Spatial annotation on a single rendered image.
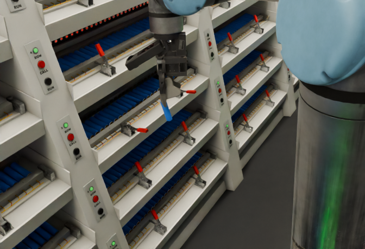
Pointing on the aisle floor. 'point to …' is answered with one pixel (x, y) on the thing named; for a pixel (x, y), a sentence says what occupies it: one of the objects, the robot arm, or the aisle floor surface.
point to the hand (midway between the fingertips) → (162, 101)
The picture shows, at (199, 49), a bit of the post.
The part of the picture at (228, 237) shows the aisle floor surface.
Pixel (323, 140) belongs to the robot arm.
